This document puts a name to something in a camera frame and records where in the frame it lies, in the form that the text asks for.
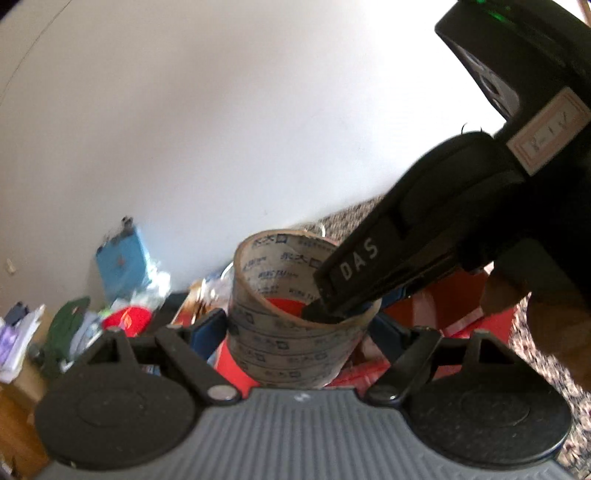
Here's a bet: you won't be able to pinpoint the red cardboard box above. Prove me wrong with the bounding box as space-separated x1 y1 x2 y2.
216 268 518 393

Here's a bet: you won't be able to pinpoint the brown cardboard box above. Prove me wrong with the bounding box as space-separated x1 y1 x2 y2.
0 364 52 478

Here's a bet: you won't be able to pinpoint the person's right hand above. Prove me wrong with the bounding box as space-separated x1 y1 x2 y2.
480 258 591 386

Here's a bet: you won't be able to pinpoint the blue hanging bag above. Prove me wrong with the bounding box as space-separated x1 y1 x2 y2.
95 216 154 303

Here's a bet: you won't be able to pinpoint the floral patterned blanket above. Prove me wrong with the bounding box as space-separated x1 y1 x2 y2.
318 194 591 480

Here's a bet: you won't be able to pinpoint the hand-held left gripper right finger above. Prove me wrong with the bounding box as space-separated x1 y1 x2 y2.
365 314 514 407

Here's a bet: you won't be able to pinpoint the green cloth bag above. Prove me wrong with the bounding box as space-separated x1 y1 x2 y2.
41 296 93 378

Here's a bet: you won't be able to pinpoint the brown tape roll stack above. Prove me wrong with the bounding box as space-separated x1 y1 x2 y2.
227 228 383 388

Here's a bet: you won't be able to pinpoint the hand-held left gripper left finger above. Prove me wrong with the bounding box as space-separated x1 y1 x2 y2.
98 309 242 407

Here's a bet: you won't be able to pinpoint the white and purple papers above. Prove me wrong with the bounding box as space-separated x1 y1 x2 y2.
0 302 46 384

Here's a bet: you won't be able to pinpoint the clear plastic bag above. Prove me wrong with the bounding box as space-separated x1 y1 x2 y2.
131 265 172 308

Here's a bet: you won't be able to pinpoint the red embroidered cloth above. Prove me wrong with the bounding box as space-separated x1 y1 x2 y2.
102 307 154 334

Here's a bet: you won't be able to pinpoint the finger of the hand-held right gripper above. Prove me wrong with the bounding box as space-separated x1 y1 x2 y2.
302 298 352 326

